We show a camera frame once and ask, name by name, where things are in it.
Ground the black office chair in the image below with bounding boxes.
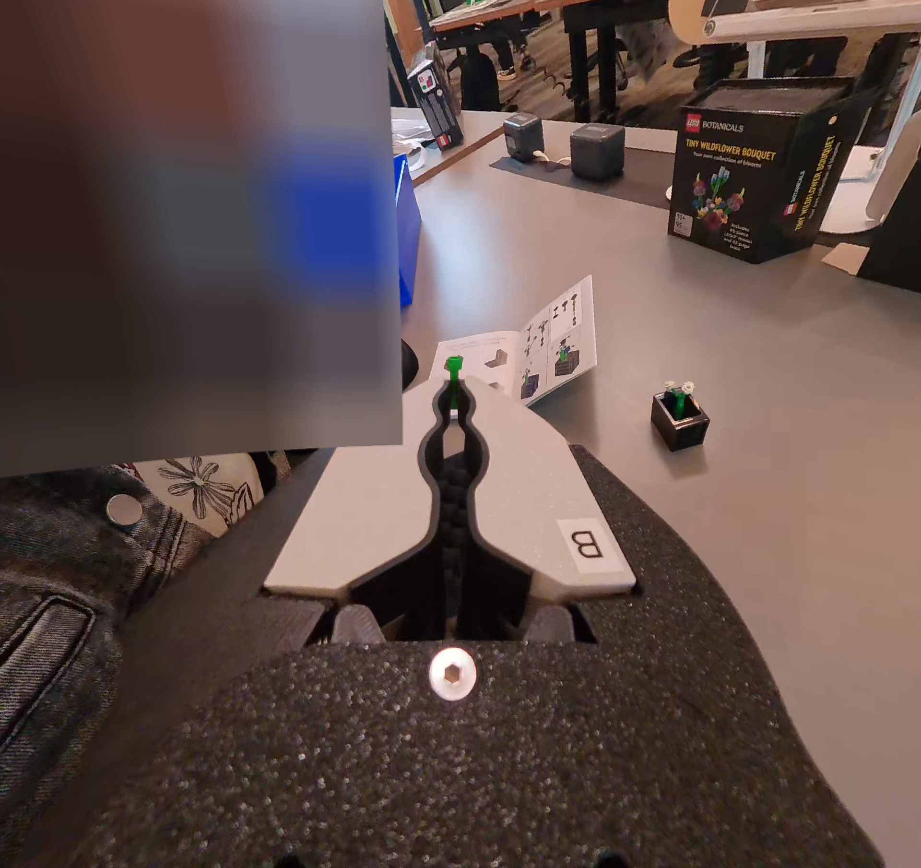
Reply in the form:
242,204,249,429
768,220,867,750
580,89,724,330
459,53,502,113

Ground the person's denim jacket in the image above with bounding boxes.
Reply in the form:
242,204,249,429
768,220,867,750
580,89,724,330
0,461,217,800

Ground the lego instruction booklet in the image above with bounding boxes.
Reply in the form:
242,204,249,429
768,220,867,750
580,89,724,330
429,275,599,409

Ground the black lego pot with flowers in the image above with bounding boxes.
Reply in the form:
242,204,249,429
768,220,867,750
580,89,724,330
650,380,712,453

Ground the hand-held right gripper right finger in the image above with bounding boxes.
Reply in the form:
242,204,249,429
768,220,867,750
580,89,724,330
460,376,640,604

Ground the black table mat strip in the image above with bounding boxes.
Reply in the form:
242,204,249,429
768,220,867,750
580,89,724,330
489,140,682,211

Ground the black lego set box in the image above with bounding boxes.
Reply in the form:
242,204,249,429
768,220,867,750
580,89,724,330
667,77,876,266

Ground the small black printed box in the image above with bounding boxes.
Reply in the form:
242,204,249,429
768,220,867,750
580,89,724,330
407,43,464,152

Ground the grey cube charger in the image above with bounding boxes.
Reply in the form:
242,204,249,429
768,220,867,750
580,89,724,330
569,123,627,181

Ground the person's floral shirt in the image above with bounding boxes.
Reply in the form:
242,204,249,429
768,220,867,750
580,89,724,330
132,453,269,539

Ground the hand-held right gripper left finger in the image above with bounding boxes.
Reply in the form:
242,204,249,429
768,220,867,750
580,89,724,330
263,377,461,600

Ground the blue plastic bin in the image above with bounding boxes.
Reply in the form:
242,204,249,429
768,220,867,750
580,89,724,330
393,151,424,308

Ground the dark cube charger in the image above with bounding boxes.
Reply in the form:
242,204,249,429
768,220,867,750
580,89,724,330
503,112,543,163

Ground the plain black box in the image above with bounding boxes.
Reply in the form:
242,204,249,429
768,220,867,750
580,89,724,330
856,160,921,295

